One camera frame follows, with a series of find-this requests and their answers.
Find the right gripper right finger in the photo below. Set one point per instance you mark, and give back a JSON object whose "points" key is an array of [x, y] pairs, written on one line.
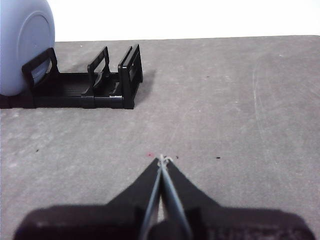
{"points": [[225, 222]]}

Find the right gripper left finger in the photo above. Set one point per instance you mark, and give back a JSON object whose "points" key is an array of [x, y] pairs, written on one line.
{"points": [[100, 222]]}

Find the blue round plate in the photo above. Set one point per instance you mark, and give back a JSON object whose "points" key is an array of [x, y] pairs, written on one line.
{"points": [[20, 37]]}

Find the black plastic plate rack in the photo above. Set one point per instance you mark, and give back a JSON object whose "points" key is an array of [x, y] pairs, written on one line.
{"points": [[65, 100]]}

